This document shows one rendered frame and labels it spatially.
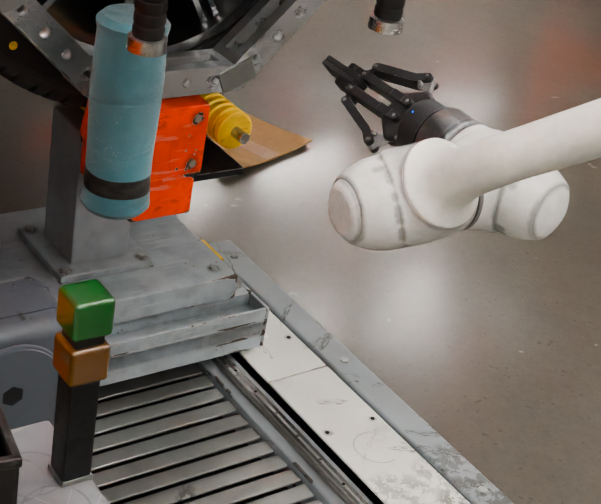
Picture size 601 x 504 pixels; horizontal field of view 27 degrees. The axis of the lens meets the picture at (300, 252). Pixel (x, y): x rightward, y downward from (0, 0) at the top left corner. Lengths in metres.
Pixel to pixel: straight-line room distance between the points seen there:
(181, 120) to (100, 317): 0.65
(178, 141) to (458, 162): 0.54
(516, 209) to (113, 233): 0.75
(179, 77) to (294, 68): 1.77
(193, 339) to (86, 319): 0.89
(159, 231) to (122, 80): 0.63
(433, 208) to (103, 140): 0.44
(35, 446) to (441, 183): 0.50
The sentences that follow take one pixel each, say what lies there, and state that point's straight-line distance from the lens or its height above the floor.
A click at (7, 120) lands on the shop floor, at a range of 2.96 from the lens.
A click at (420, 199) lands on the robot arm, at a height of 0.67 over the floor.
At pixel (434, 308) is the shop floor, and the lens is 2.48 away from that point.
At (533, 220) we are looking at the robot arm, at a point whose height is 0.64.
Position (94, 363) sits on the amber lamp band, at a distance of 1.15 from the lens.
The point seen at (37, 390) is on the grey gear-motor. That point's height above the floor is 0.32.
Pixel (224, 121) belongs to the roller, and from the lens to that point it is 1.80.
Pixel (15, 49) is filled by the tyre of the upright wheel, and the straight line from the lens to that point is 1.68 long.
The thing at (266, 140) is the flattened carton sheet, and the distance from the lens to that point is 3.00.
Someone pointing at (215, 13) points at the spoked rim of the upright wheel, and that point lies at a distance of 1.84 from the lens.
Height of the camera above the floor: 1.27
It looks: 30 degrees down
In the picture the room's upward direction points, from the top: 11 degrees clockwise
